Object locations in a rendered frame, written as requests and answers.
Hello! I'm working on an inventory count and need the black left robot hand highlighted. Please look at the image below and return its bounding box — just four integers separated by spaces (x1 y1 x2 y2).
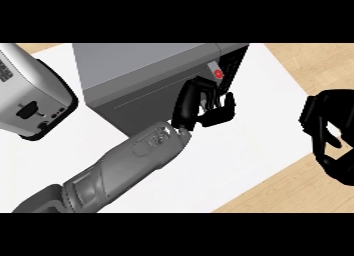
172 76 238 130

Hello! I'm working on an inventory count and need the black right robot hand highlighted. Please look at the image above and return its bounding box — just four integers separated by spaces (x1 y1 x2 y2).
299 88 354 188

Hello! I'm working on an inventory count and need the grey microwave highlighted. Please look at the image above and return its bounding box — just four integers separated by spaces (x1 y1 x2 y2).
71 43 251 138

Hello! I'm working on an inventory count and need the silver toaster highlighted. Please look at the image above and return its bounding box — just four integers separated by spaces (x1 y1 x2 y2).
0 43 80 142

